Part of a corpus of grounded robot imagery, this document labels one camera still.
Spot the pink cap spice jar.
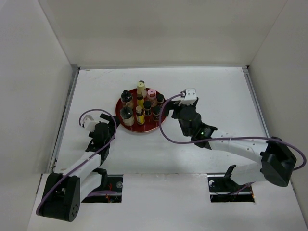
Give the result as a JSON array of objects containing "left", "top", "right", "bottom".
[{"left": 147, "top": 89, "right": 157, "bottom": 107}]

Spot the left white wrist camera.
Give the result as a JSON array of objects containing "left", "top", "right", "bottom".
[{"left": 82, "top": 115, "right": 97, "bottom": 132}]

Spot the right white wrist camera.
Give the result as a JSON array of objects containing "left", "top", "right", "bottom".
[{"left": 180, "top": 88, "right": 197, "bottom": 105}]

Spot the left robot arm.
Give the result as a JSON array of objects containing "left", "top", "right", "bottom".
[{"left": 36, "top": 109, "right": 120, "bottom": 222}]

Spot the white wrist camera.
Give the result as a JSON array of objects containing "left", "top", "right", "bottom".
[
  {"left": 82, "top": 115, "right": 97, "bottom": 132},
  {"left": 180, "top": 88, "right": 197, "bottom": 105}
]

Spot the yellow label bottle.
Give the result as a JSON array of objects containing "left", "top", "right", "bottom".
[
  {"left": 136, "top": 90, "right": 144, "bottom": 109},
  {"left": 136, "top": 105, "right": 145, "bottom": 125}
]

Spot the black cap spice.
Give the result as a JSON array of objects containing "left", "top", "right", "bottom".
[
  {"left": 152, "top": 105, "right": 161, "bottom": 121},
  {"left": 156, "top": 94, "right": 165, "bottom": 106},
  {"left": 143, "top": 101, "right": 152, "bottom": 117}
]

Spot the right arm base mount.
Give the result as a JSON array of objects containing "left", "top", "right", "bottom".
[{"left": 207, "top": 174, "right": 255, "bottom": 203}]

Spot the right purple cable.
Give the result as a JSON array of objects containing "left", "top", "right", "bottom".
[{"left": 158, "top": 93, "right": 308, "bottom": 195}]

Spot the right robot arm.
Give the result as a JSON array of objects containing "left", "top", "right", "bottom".
[{"left": 161, "top": 99, "right": 296, "bottom": 191}]

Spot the red round tray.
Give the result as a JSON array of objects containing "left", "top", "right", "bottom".
[{"left": 115, "top": 88, "right": 159, "bottom": 133}]

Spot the black knob glass jar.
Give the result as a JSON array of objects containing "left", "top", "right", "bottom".
[{"left": 121, "top": 90, "right": 134, "bottom": 109}]

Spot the yellow cap spice jar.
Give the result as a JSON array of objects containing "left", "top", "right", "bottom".
[{"left": 137, "top": 80, "right": 147, "bottom": 98}]

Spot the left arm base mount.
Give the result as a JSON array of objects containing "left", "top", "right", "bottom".
[{"left": 82, "top": 175, "right": 124, "bottom": 204}]

